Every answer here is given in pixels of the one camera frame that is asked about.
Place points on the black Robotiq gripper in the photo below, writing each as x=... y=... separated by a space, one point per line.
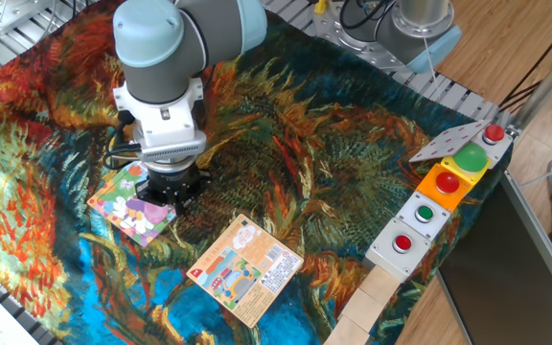
x=173 y=182

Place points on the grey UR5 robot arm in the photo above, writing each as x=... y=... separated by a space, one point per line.
x=168 y=57

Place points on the colourful girl puzzle board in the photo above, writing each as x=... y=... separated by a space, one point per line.
x=122 y=206

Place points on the orange vehicle puzzle board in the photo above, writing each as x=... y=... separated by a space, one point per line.
x=247 y=268

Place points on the sunflower painting tablecloth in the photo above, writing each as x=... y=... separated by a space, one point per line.
x=328 y=144

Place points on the light wooden block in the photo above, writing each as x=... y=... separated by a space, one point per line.
x=379 y=285
x=361 y=309
x=345 y=333

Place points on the large grey red-button box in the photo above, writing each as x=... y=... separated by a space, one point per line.
x=391 y=254

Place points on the yellow plastic clip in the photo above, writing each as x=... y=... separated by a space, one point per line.
x=320 y=6

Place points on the silver perforated metal plate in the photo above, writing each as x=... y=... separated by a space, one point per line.
x=12 y=14

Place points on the grey green-button box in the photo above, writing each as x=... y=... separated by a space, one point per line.
x=423 y=213

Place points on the orange red-button box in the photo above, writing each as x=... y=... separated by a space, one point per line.
x=447 y=183

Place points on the white card with red dots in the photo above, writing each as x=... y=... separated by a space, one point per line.
x=448 y=141

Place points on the yellow green-dome button box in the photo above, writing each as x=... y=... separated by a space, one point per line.
x=470 y=157

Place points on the small grey red-button box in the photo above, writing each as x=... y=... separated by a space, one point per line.
x=493 y=134

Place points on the dark grey panel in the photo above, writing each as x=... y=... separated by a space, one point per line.
x=506 y=278

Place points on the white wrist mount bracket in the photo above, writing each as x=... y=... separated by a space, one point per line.
x=168 y=131

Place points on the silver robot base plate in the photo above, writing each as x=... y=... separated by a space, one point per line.
x=376 y=60

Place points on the aluminium corner post beam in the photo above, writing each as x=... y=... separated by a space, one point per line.
x=544 y=86

